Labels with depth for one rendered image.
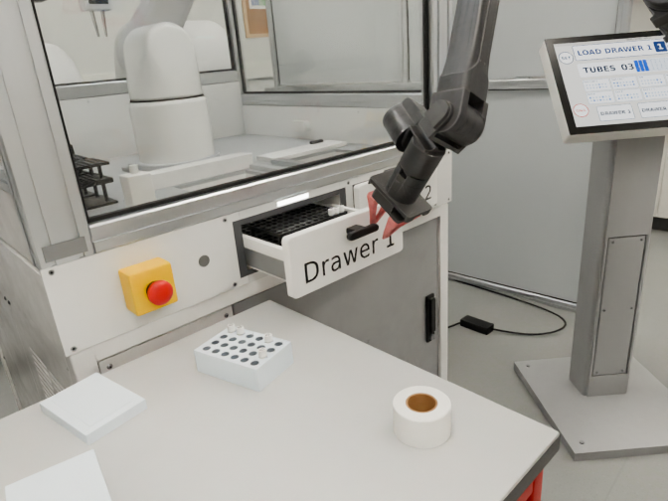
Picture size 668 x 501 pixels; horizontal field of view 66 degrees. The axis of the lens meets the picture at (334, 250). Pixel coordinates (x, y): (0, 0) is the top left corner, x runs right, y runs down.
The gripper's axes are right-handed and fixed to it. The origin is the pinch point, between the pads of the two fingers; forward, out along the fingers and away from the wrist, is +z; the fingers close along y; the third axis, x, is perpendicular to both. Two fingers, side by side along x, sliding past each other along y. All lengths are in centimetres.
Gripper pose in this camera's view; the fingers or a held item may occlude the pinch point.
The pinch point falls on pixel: (380, 228)
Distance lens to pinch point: 94.1
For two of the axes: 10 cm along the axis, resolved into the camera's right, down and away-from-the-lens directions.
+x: -7.3, 3.1, -6.1
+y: -6.0, -7.1, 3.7
